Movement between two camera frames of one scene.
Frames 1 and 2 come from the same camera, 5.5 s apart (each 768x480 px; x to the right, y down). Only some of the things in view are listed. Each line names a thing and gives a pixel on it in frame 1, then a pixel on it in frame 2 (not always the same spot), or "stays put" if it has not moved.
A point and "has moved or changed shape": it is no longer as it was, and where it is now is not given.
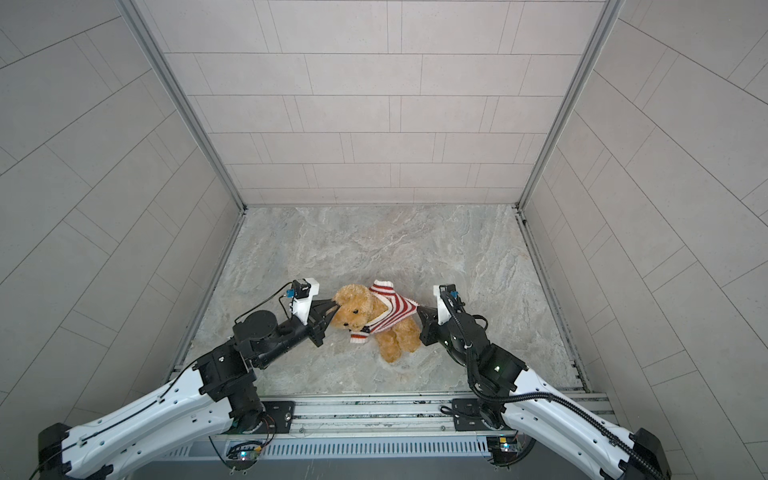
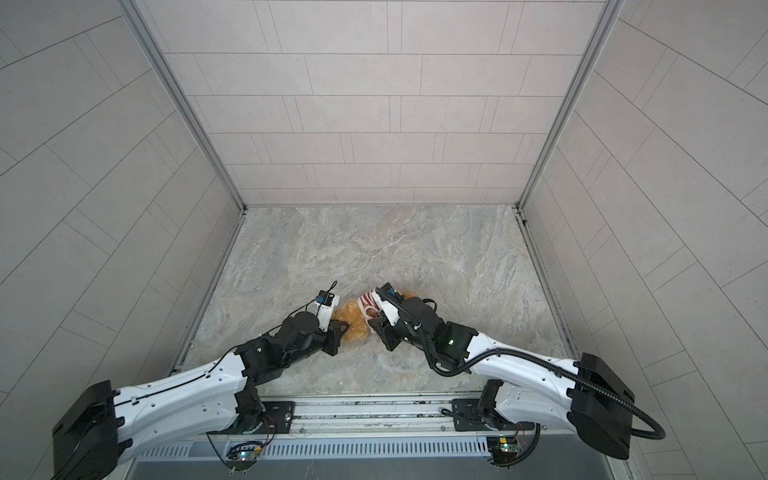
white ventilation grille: x=349 y=447 stays put
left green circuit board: x=243 y=455 stays put
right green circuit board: x=502 y=449 stays put
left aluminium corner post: x=172 y=82 stays put
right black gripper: x=430 y=328 to x=385 y=331
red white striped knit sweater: x=399 y=308 has moved or changed shape
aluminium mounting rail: x=406 y=415 stays put
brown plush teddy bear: x=356 y=305 has moved or changed shape
